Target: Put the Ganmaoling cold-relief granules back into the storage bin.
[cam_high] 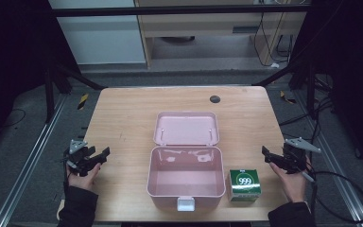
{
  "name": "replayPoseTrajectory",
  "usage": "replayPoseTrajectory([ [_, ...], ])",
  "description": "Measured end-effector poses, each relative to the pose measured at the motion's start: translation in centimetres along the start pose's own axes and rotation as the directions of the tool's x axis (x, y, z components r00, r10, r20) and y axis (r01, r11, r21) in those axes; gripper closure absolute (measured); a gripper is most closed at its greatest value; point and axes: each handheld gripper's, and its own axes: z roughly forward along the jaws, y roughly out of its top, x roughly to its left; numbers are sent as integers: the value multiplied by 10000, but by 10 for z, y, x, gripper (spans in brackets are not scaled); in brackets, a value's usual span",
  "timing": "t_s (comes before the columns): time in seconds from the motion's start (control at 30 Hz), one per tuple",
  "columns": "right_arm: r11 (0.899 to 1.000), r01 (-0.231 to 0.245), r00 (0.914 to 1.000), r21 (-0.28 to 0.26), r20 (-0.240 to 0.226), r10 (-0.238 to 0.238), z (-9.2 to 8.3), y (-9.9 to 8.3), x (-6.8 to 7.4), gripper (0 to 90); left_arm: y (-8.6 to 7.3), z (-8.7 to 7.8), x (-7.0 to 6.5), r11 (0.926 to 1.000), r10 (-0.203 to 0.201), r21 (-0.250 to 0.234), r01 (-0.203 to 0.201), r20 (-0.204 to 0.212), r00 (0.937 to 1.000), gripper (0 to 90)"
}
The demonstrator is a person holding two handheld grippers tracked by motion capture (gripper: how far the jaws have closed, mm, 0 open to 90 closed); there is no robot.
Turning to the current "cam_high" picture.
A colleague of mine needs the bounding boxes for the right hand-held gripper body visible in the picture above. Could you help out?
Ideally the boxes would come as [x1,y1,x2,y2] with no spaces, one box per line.
[282,136,322,175]

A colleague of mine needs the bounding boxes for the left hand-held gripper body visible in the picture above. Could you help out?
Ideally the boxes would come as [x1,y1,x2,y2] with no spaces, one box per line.
[62,138,96,178]

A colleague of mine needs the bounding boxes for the green and white medicine box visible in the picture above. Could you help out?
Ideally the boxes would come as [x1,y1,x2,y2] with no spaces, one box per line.
[226,168,263,203]

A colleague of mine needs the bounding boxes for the pink plastic storage box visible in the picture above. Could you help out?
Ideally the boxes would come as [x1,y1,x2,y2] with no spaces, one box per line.
[146,111,227,213]

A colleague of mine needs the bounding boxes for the person's right hand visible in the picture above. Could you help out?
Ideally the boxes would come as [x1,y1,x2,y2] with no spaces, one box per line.
[268,156,312,203]

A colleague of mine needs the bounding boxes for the person's left hand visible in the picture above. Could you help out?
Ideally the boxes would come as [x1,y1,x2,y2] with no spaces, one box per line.
[66,162,102,192]

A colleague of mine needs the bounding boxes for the yellow black floor tape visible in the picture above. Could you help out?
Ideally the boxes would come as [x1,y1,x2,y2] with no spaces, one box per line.
[279,90,297,105]
[77,93,90,111]

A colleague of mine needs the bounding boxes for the black metal stand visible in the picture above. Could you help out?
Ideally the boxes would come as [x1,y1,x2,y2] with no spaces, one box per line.
[252,60,320,121]
[43,61,108,125]

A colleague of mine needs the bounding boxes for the white cabinet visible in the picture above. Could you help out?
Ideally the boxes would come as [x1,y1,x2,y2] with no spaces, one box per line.
[47,0,147,66]

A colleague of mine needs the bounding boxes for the light wooden desk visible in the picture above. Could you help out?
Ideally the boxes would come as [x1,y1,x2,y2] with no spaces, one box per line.
[133,0,308,69]

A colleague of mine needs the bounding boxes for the aluminium floor rail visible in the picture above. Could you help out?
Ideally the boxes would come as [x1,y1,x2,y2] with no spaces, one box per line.
[294,91,363,227]
[0,94,69,227]

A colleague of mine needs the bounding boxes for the black floor cables bundle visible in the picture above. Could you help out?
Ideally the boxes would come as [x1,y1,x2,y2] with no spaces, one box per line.
[278,74,338,141]

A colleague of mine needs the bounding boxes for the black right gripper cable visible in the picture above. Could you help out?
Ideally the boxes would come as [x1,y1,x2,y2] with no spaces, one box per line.
[302,166,363,224]

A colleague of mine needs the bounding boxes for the black floor cable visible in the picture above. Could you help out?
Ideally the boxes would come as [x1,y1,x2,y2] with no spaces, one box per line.
[0,108,27,131]

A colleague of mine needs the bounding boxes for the black hanging cables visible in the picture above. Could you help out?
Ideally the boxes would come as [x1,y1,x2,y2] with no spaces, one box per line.
[252,11,295,68]

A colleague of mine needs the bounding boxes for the black horizontal frame bar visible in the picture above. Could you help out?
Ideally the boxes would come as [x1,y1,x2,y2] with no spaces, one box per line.
[51,4,311,18]

